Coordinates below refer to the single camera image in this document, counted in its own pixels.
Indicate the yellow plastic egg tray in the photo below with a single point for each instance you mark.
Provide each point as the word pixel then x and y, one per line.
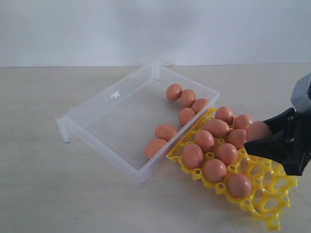
pixel 270 184

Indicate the clear plastic bin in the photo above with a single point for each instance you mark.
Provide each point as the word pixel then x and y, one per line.
pixel 120 121

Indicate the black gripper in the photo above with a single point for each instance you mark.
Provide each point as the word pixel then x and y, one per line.
pixel 291 148

